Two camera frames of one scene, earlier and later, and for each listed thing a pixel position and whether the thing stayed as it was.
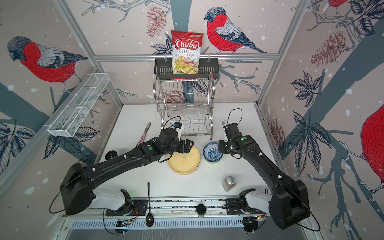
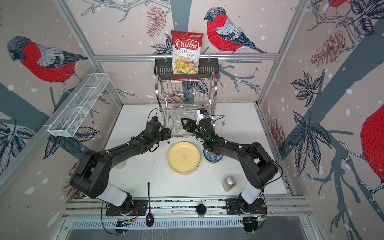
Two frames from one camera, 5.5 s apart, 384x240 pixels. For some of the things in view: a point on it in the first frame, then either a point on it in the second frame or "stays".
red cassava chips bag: (186, 49) stays
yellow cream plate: (184, 163) stays
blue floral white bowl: (211, 151) stays
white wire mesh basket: (66, 124) stays
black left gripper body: (182, 148) to (166, 134)
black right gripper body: (224, 147) to (194, 129)
